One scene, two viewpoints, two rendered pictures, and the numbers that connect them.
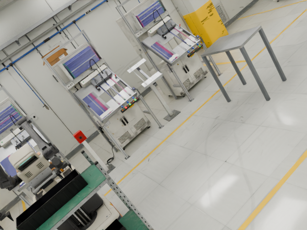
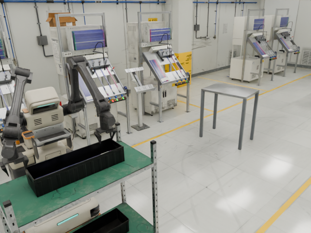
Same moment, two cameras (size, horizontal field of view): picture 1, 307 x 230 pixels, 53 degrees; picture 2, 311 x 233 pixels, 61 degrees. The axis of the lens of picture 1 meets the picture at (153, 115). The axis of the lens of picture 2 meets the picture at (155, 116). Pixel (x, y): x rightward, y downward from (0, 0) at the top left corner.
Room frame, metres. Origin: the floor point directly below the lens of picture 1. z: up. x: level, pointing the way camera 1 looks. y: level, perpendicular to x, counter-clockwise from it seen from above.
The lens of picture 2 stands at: (0.69, 1.11, 1.88)
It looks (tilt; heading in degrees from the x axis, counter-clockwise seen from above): 22 degrees down; 338
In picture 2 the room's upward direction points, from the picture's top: 2 degrees counter-clockwise
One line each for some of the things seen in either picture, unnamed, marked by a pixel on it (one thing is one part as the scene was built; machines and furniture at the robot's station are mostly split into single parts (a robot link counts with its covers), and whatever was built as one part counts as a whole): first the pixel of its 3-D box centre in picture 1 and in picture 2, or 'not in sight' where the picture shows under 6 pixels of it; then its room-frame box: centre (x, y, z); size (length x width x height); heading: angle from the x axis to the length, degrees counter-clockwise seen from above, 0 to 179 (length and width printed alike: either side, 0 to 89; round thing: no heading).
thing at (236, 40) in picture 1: (242, 67); (227, 114); (3.73, -1.32, 0.40); 0.70 x 0.45 x 0.80; 25
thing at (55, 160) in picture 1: (52, 156); (107, 114); (2.24, 0.81, 1.29); 0.12 x 0.09 x 0.12; 17
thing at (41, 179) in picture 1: (46, 183); (51, 140); (2.66, 1.17, 0.99); 0.28 x 0.16 x 0.22; 107
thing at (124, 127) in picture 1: (120, 122); (90, 112); (5.05, 0.55, 0.31); 0.70 x 0.65 x 0.62; 108
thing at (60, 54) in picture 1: (60, 51); (70, 19); (5.20, 0.65, 1.82); 0.68 x 0.30 x 0.20; 108
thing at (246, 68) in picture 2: not in sight; (249, 45); (6.62, -4.20, 0.95); 1.36 x 0.82 x 1.90; 18
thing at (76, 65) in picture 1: (81, 61); (88, 39); (4.95, 0.45, 1.52); 0.51 x 0.13 x 0.27; 108
